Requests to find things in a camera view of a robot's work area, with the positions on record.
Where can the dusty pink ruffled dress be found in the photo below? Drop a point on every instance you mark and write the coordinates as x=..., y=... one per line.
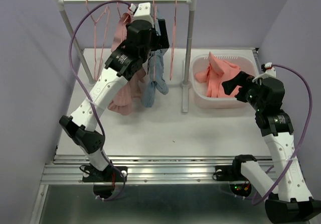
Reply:
x=122, y=102

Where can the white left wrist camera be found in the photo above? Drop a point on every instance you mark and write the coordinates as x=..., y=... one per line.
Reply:
x=142, y=12

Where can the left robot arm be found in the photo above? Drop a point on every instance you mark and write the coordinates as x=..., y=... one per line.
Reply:
x=121, y=66

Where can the blue denim skirt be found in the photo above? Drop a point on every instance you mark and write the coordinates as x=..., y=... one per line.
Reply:
x=148, y=96

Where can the empty pink wire hanger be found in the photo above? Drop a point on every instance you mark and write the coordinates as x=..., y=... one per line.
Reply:
x=98, y=61

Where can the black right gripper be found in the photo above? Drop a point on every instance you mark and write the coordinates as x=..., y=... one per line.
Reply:
x=242, y=79

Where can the white plastic basket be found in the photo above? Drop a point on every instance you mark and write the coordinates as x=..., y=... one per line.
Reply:
x=200, y=63

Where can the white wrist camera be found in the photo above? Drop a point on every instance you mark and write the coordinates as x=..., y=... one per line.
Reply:
x=142, y=12
x=268, y=70

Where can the white clothes rack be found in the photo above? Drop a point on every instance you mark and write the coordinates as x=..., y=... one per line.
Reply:
x=192, y=7

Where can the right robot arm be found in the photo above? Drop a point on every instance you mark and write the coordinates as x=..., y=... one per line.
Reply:
x=287, y=199

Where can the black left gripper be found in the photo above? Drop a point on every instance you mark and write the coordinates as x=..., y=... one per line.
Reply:
x=163, y=38

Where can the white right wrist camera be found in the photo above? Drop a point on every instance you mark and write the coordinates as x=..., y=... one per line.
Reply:
x=268, y=70

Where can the aluminium mounting rail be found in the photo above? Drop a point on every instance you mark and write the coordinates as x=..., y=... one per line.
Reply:
x=142, y=170

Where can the salmon orange skirt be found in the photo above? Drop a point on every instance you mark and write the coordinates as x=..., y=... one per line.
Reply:
x=217, y=72

